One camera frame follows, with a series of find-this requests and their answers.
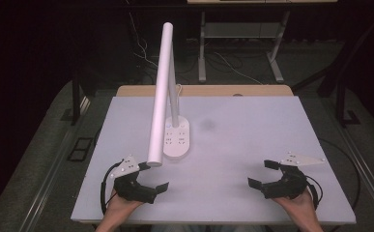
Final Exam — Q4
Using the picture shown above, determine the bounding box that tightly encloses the person's right hand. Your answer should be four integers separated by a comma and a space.
272, 189, 318, 224

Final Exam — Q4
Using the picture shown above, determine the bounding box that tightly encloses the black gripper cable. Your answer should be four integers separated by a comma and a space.
100, 159, 125, 216
304, 174, 324, 211

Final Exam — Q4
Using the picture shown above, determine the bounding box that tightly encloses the grey metal desk frame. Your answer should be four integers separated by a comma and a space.
197, 10, 291, 84

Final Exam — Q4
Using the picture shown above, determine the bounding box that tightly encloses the black metal stand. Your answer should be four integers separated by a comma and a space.
334, 75, 361, 129

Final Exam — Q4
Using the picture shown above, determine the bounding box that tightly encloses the long white floor cable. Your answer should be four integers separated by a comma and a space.
213, 51, 264, 86

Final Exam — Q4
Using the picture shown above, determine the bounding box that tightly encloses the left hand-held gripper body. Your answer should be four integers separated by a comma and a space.
109, 154, 158, 205

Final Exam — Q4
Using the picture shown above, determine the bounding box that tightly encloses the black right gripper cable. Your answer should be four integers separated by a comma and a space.
304, 174, 324, 211

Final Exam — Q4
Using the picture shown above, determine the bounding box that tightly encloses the wooden table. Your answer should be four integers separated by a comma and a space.
115, 84, 295, 98

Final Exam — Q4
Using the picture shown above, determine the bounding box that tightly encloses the black rectangular floor frame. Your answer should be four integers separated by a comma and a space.
66, 136, 95, 162

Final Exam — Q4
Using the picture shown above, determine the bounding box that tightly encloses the white table cover board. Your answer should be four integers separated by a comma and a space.
71, 95, 358, 225

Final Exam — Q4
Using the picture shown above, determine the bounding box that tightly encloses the person's left hand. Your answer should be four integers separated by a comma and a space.
104, 189, 144, 224

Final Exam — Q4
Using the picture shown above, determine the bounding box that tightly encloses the aluminium floor rail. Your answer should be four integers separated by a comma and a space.
335, 125, 374, 223
18, 96, 92, 232

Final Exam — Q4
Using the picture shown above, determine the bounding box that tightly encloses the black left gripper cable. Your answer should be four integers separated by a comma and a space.
100, 159, 125, 216

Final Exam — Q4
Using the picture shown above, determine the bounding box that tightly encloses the white tube lamp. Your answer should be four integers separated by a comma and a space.
146, 21, 191, 168

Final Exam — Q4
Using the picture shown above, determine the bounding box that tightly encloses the thin white floor cable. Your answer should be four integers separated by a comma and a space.
127, 12, 160, 70

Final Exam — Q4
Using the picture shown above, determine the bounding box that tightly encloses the long black floor cable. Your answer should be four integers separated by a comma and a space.
317, 137, 362, 211

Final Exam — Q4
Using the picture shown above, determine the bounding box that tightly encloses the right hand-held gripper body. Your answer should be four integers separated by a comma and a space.
261, 151, 326, 200

